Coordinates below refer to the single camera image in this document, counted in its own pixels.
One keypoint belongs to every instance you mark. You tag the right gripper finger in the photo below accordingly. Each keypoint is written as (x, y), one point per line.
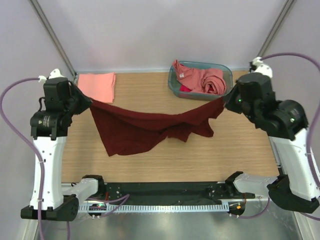
(233, 100)
(234, 108)

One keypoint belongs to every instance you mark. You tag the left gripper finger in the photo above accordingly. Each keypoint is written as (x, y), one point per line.
(77, 109)
(79, 96)

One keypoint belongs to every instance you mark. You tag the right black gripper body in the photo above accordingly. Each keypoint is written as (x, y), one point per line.
(245, 107)

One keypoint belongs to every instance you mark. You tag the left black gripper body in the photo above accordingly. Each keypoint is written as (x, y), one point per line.
(69, 103)

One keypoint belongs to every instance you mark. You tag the dark red t shirt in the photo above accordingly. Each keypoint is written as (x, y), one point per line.
(124, 132)

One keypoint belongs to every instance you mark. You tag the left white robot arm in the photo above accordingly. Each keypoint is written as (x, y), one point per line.
(49, 129)

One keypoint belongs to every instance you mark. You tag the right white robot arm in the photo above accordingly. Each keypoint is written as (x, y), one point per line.
(285, 122)

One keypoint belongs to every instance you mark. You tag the folded salmon pink t shirt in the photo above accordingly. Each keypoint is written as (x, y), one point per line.
(99, 87)

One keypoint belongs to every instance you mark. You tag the crumpled pink t shirt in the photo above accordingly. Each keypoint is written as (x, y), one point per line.
(201, 81)

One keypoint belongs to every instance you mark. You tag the bright red t shirt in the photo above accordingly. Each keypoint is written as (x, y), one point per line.
(184, 89)

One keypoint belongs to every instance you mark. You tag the teal plastic basket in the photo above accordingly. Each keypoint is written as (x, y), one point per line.
(174, 85)

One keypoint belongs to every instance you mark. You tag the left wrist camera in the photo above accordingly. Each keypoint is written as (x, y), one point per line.
(56, 73)

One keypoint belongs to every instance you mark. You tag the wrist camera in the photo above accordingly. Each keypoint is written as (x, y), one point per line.
(257, 65)
(56, 73)

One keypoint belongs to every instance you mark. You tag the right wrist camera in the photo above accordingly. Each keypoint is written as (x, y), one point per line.
(257, 65)

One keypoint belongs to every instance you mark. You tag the left aluminium corner post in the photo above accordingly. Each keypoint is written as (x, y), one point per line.
(52, 35)

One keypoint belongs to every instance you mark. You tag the aluminium corner post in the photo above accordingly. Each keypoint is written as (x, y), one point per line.
(52, 35)
(280, 19)

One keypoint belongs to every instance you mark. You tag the aluminium front rail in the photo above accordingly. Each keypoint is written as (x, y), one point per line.
(260, 197)

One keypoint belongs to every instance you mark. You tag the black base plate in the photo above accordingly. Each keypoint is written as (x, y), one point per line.
(162, 191)

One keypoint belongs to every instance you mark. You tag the right aluminium corner post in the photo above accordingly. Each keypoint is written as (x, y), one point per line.
(280, 19)

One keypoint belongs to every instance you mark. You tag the white slotted cable duct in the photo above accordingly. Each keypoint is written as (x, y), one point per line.
(100, 208)

